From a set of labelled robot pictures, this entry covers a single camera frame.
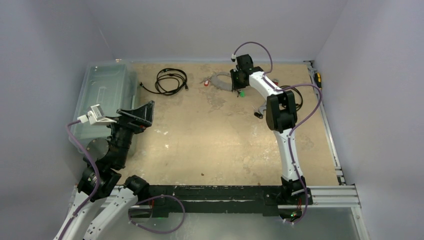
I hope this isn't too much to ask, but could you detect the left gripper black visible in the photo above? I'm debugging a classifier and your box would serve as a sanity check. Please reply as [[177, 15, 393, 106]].
[[102, 100, 154, 167]]

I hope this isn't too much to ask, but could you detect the keyring chain with keys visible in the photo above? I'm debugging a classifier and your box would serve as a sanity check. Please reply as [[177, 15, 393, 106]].
[[200, 73, 247, 99]]

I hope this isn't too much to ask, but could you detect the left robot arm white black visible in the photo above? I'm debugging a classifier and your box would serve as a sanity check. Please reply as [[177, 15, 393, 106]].
[[54, 100, 155, 240]]

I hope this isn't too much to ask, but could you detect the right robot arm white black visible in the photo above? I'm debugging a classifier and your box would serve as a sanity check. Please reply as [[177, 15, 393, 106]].
[[230, 54, 311, 205]]

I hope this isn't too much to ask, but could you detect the clear plastic storage bin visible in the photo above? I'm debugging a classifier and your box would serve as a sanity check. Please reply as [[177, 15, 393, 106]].
[[70, 61, 140, 147]]

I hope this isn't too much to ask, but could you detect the yellow black screwdriver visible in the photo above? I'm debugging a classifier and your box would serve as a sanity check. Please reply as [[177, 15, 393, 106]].
[[313, 72, 323, 90]]

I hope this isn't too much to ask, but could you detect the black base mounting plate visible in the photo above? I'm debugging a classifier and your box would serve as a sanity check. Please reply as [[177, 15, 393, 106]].
[[133, 185, 305, 221]]

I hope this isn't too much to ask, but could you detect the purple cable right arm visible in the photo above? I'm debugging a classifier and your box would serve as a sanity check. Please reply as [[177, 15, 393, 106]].
[[231, 41, 324, 226]]

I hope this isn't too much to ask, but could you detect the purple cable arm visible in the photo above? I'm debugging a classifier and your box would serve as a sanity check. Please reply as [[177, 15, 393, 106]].
[[56, 119, 102, 240], [231, 41, 324, 226]]

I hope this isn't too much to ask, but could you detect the red handled adjustable wrench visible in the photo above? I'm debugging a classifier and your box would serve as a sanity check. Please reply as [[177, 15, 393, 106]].
[[252, 79, 280, 120]]

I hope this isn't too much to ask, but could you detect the black coiled cable left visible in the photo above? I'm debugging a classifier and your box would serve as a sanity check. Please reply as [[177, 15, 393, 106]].
[[139, 68, 190, 97]]

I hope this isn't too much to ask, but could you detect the black coiled cable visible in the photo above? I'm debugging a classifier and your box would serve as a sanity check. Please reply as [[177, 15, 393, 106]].
[[139, 68, 190, 97], [278, 85, 304, 113]]

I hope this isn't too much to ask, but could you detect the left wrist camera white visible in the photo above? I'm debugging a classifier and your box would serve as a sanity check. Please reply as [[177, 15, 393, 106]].
[[77, 104, 117, 126]]

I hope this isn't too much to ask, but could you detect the black coiled cable right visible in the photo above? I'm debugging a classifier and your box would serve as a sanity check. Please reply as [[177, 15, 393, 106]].
[[278, 85, 304, 113]]

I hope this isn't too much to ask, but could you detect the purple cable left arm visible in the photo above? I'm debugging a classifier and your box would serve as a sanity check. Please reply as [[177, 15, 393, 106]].
[[56, 119, 102, 240]]

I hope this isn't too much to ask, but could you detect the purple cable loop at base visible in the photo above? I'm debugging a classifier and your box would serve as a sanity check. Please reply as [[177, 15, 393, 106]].
[[127, 194, 186, 235]]

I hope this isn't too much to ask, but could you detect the aluminium frame rail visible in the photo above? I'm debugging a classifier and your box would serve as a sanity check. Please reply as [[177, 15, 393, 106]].
[[67, 60, 362, 210]]

